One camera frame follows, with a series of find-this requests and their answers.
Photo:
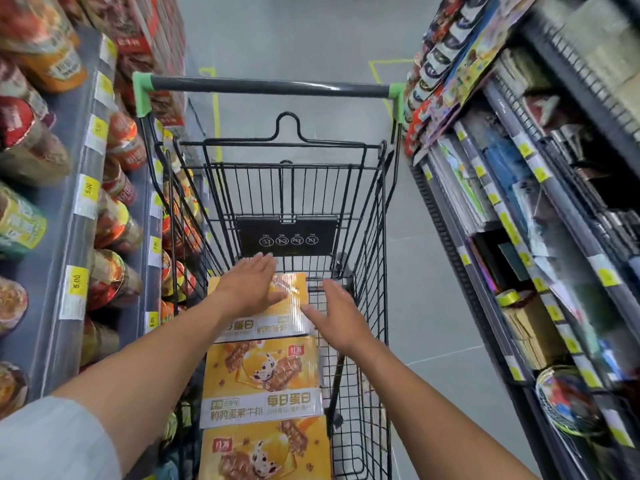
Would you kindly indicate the person's right hand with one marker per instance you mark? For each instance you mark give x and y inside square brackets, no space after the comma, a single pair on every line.
[340,319]

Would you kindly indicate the person's left hand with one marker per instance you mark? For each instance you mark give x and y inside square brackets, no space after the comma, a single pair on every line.
[245,287]

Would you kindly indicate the person's left thumb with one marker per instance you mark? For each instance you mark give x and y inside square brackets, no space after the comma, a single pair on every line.
[276,293]

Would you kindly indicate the person's right thumb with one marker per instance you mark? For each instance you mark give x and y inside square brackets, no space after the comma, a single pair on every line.
[314,315]

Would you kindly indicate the person's right forearm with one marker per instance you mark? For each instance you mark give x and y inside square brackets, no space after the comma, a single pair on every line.
[425,409]

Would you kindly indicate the person's left forearm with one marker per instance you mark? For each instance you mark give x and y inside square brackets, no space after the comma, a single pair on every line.
[150,364]

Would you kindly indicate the yellow snack box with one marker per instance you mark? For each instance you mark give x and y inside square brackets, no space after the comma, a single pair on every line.
[260,379]
[272,322]
[265,452]

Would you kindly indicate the black cart warning plate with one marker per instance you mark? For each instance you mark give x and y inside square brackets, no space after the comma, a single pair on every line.
[286,236]

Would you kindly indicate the stack of paper pads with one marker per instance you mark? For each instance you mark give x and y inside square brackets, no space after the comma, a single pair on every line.
[460,187]

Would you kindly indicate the yellow tape roll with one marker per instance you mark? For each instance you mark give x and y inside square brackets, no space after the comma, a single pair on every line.
[510,297]

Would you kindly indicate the row of yellow price tags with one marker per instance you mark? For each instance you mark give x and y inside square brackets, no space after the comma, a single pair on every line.
[87,194]
[602,269]

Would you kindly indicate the stack of brown boxes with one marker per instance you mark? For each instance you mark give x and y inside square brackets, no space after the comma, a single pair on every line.
[532,332]

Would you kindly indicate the grey store shelf unit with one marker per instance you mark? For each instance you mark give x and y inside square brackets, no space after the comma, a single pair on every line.
[65,194]

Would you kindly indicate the stack of blue packets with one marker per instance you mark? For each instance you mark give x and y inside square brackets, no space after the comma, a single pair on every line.
[505,162]

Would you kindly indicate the badminton racket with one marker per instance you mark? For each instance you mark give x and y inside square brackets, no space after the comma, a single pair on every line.
[567,397]

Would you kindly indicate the white sleeve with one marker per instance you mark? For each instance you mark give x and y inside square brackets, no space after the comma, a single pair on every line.
[45,442]

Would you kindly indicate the rows of cup noodle bowls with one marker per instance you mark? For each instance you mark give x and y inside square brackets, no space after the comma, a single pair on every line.
[30,144]

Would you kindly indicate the stack of red boxes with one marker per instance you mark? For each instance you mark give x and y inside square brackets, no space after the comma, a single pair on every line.
[132,29]

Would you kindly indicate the row of colourful toy packets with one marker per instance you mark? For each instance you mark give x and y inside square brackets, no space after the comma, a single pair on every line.
[465,49]

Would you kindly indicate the row of metal utensils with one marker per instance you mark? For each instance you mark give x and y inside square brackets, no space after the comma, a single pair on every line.
[595,194]

